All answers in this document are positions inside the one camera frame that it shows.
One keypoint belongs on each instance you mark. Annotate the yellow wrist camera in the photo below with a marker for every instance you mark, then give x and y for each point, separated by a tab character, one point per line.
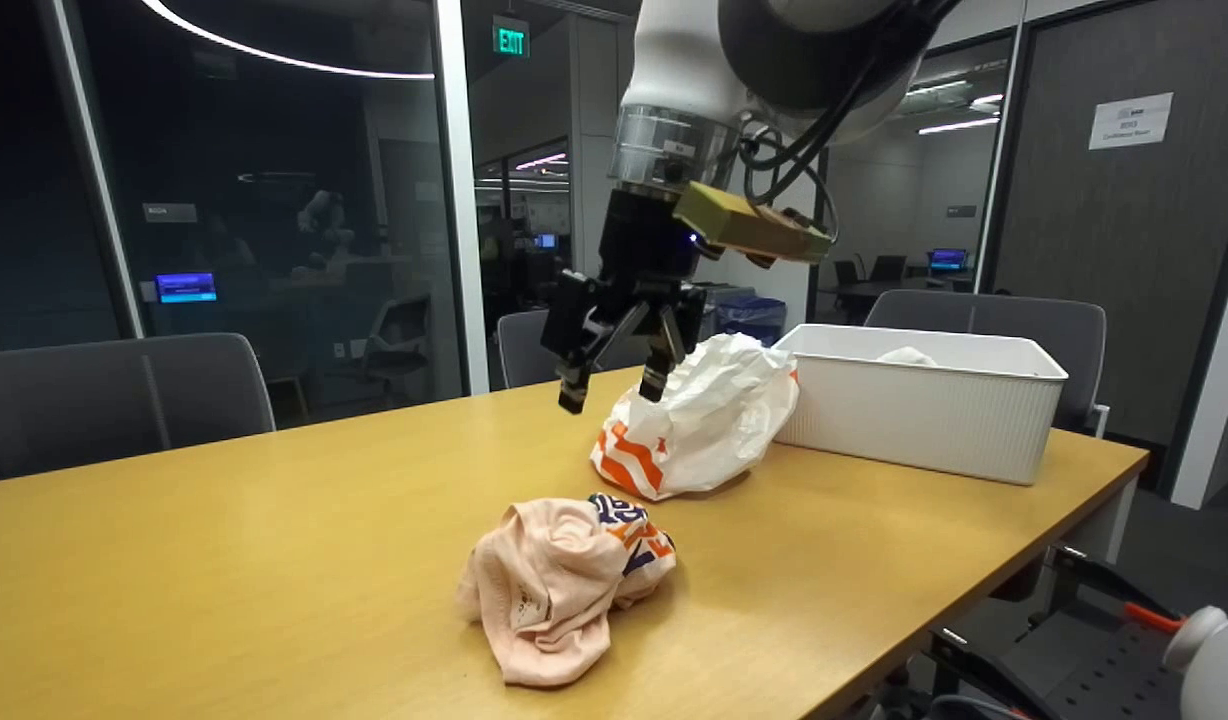
754	229

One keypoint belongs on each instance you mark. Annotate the white orange plastic bag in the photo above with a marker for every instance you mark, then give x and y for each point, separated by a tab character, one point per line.
715	421

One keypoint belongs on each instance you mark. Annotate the pink printed cloth on table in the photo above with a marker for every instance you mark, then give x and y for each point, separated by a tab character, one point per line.
545	581

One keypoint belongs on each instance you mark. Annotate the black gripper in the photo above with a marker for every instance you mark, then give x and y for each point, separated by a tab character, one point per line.
634	297

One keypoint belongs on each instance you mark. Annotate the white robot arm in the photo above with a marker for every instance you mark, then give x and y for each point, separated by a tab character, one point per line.
723	140

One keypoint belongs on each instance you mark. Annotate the white plastic box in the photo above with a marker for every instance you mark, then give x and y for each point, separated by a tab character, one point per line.
878	393

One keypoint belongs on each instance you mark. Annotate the grey office chair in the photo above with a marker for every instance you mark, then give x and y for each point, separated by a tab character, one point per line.
1036	339

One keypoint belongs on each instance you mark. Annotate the orange black clamp left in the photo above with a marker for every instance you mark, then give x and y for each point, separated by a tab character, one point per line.
1080	574

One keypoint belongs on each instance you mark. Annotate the grey chair left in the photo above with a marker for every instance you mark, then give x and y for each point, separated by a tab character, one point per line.
122	397

